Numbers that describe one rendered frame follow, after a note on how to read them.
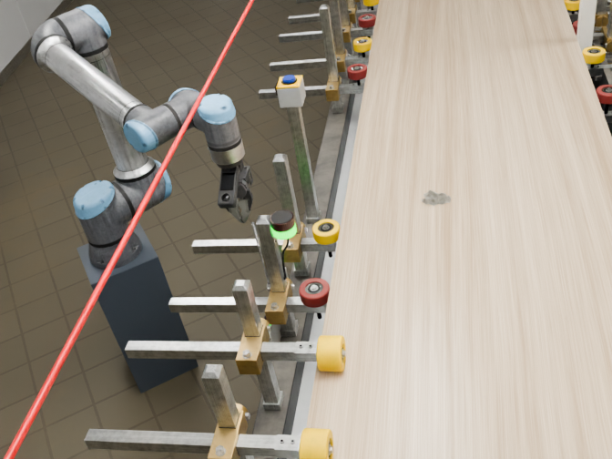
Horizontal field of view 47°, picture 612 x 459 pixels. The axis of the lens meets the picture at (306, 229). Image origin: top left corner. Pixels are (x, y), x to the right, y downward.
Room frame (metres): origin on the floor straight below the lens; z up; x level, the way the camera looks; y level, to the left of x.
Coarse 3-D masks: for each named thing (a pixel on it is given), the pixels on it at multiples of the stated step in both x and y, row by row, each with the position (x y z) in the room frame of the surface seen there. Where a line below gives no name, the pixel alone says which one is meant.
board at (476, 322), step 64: (384, 0) 3.20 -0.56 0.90; (448, 0) 3.06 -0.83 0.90; (512, 0) 2.93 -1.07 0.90; (384, 64) 2.55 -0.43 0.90; (448, 64) 2.45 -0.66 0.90; (512, 64) 2.35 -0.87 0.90; (576, 64) 2.26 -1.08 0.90; (384, 128) 2.07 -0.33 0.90; (448, 128) 1.99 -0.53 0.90; (512, 128) 1.92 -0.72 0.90; (576, 128) 1.85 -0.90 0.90; (384, 192) 1.70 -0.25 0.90; (448, 192) 1.64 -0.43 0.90; (512, 192) 1.59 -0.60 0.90; (576, 192) 1.53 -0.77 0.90; (384, 256) 1.42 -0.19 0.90; (448, 256) 1.37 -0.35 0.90; (512, 256) 1.33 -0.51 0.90; (576, 256) 1.28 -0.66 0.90; (384, 320) 1.19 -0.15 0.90; (448, 320) 1.15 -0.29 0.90; (512, 320) 1.11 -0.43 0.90; (576, 320) 1.08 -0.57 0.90; (320, 384) 1.03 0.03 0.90; (384, 384) 1.00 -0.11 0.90; (448, 384) 0.97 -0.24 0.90; (512, 384) 0.93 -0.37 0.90; (576, 384) 0.90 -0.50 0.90; (384, 448) 0.84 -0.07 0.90; (448, 448) 0.81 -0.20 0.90; (512, 448) 0.79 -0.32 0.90; (576, 448) 0.76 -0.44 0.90
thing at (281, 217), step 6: (282, 210) 1.42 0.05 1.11; (276, 216) 1.40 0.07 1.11; (282, 216) 1.40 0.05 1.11; (288, 216) 1.39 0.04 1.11; (276, 222) 1.38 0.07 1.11; (282, 222) 1.37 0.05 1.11; (276, 240) 1.39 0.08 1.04; (288, 240) 1.39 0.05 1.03; (282, 252) 1.40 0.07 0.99; (282, 258) 1.40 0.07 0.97; (282, 264) 1.40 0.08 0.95
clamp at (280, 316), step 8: (288, 280) 1.44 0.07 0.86; (288, 288) 1.40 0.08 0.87; (272, 296) 1.38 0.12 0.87; (280, 296) 1.37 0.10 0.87; (288, 296) 1.38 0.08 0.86; (280, 304) 1.34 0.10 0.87; (272, 312) 1.32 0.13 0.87; (280, 312) 1.32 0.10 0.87; (288, 312) 1.35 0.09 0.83; (272, 320) 1.32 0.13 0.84; (280, 320) 1.32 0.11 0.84
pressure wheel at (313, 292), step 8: (312, 280) 1.37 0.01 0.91; (320, 280) 1.36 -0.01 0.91; (304, 288) 1.35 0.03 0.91; (312, 288) 1.34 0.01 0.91; (320, 288) 1.34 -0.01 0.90; (328, 288) 1.33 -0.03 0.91; (304, 296) 1.32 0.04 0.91; (312, 296) 1.31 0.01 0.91; (320, 296) 1.31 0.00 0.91; (328, 296) 1.32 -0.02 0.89; (304, 304) 1.32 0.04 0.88; (312, 304) 1.30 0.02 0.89; (320, 304) 1.30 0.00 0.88
